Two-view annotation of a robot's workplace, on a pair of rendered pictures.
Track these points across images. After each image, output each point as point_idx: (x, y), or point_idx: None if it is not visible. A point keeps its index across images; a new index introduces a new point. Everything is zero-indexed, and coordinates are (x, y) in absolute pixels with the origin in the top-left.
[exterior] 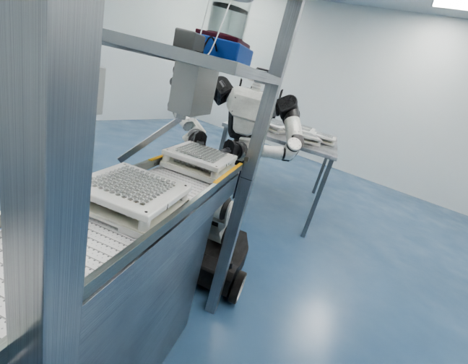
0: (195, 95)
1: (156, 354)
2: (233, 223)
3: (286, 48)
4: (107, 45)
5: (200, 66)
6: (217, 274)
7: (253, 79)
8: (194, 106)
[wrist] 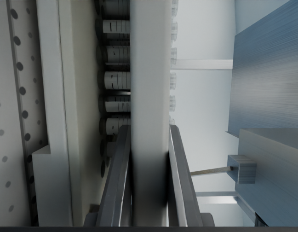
0: None
1: None
2: None
3: None
4: (230, 133)
5: (233, 59)
6: None
7: (272, 12)
8: (280, 131)
